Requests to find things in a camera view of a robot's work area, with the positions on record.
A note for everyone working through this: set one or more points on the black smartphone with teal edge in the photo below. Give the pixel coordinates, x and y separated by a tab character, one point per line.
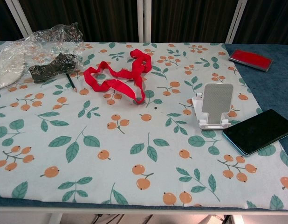
255	133

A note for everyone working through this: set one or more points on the white folding phone stand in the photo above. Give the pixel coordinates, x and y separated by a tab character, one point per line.
217	100

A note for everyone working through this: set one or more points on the floral fruit print tablecloth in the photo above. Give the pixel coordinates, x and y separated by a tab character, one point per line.
134	151

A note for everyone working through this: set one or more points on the red ribbon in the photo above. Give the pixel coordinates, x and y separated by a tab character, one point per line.
125	73

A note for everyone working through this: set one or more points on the dark green pencil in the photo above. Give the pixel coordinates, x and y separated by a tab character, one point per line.
71	82

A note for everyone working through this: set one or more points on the dark patterned sock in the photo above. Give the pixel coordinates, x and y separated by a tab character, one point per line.
53	67

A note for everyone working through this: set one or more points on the red ink pad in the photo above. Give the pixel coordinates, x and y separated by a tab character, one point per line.
250	59

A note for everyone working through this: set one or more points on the clear plastic bag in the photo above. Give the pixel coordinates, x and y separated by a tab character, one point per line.
48	39

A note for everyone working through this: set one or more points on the dark folding screen white frame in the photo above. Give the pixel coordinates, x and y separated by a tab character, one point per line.
88	18

